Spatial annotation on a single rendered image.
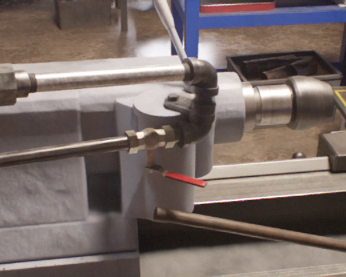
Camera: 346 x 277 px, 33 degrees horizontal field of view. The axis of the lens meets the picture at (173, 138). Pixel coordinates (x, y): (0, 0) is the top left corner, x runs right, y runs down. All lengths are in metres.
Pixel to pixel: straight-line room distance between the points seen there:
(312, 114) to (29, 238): 0.47
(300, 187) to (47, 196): 0.56
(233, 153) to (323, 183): 1.71
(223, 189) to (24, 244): 0.47
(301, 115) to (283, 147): 2.09
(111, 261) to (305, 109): 0.38
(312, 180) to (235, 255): 0.22
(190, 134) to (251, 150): 2.22
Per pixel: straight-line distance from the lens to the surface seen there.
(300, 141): 3.08
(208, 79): 0.73
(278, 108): 0.92
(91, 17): 4.66
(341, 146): 1.30
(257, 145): 3.01
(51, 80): 0.65
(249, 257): 1.20
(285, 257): 1.21
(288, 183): 1.22
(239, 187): 1.19
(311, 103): 0.93
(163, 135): 0.74
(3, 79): 0.63
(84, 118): 0.83
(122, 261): 0.87
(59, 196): 0.86
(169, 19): 0.83
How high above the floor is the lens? 1.51
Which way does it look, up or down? 30 degrees down
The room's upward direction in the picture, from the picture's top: straight up
